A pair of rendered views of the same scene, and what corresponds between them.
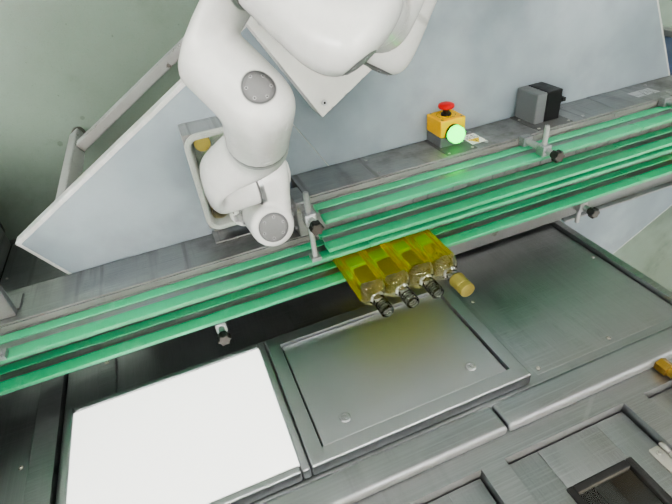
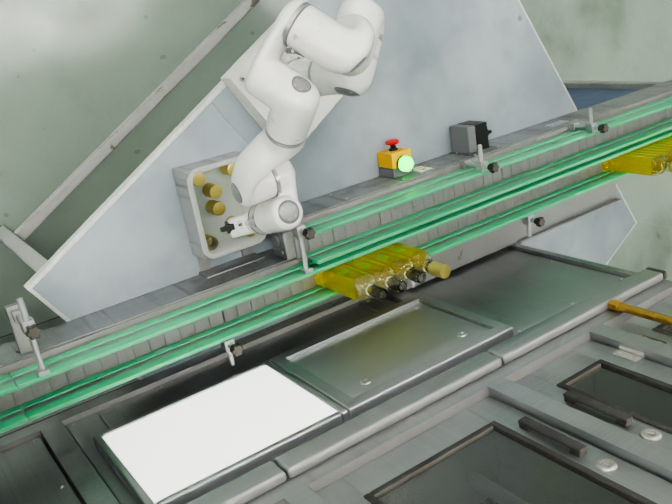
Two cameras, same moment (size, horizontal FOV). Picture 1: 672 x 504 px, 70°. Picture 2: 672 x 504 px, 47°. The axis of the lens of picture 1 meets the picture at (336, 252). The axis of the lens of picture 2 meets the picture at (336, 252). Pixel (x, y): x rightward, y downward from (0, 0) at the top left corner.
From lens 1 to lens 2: 0.95 m
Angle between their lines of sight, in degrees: 20
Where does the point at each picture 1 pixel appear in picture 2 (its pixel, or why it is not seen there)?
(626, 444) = (596, 354)
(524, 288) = (496, 290)
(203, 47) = (266, 66)
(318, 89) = not seen: hidden behind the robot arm
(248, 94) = (296, 88)
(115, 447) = (160, 442)
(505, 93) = (439, 132)
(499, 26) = (422, 76)
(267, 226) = (284, 210)
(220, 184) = (259, 167)
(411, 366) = (412, 345)
